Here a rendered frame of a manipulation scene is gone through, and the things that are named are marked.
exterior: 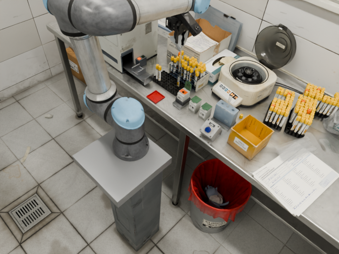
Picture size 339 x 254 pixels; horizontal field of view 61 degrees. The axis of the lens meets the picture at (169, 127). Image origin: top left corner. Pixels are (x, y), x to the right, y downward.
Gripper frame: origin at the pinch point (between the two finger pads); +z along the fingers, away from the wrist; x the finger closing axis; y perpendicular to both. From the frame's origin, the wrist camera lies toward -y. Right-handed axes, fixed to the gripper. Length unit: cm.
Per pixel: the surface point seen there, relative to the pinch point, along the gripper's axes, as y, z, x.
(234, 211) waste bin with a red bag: -56, 71, 11
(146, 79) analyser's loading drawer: 12.7, 21.1, 10.2
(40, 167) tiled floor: 73, 113, 65
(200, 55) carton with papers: 0.8, 13.1, -17.0
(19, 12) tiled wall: 161, 45, 10
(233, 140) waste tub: -42.2, 21.2, 9.8
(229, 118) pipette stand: -34.0, 19.6, 2.1
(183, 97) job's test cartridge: -10.3, 19.6, 7.1
